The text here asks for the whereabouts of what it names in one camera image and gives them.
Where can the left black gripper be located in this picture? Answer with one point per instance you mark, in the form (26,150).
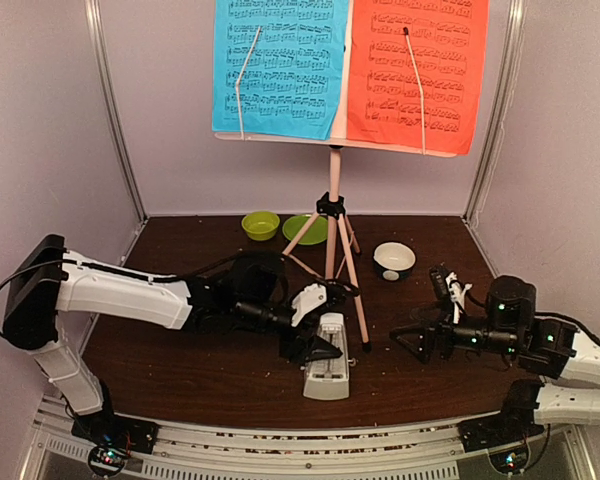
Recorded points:
(299,350)

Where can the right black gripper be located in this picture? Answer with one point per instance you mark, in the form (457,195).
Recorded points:
(428,334)

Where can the white metronome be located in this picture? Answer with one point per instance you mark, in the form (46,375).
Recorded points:
(328,380)

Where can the pink music stand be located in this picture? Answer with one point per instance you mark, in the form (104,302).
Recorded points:
(341,242)

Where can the blue paper sheet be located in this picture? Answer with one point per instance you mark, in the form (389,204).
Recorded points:
(277,67)

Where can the red paper sheet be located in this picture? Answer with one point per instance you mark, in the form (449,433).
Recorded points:
(415,75)

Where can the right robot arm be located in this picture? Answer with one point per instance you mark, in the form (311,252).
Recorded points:
(561,354)

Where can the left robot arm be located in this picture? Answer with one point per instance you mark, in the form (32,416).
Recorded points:
(246,291)

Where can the dark bowl white inside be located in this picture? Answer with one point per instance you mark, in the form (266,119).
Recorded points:
(393,261)

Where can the lime green bowl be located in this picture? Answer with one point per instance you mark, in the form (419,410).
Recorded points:
(260,225)

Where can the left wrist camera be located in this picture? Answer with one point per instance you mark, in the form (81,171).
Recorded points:
(317,297)

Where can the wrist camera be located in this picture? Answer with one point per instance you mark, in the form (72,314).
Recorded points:
(317,297)
(450,293)

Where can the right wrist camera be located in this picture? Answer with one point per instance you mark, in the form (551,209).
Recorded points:
(450,293)

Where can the right aluminium post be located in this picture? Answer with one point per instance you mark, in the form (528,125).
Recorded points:
(505,89)

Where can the aluminium post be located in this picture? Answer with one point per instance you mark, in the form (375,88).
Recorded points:
(505,89)
(97,36)

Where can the left aluminium post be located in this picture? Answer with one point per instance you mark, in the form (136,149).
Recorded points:
(97,36)

